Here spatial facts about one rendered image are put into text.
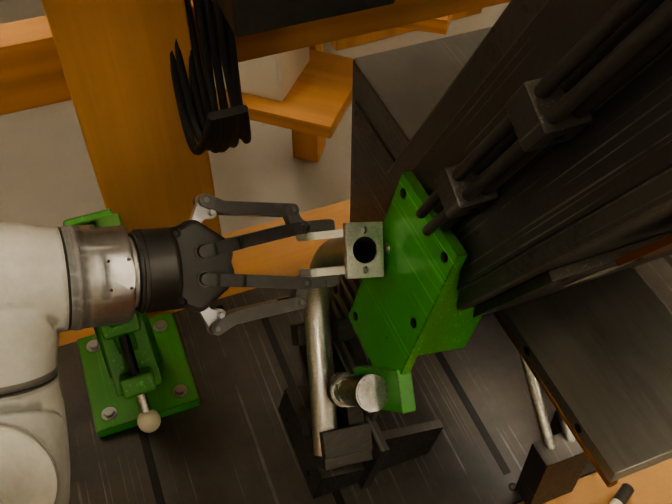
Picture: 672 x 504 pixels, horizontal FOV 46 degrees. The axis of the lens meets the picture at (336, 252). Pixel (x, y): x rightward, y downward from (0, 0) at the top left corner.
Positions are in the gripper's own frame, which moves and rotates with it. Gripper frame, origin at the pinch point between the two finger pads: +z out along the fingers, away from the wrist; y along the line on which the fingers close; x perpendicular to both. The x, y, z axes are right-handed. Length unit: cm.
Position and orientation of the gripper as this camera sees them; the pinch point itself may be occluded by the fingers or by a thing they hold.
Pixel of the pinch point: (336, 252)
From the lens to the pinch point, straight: 79.0
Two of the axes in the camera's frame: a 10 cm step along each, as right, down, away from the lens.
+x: -4.3, 0.1, 9.0
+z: 9.0, -0.9, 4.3
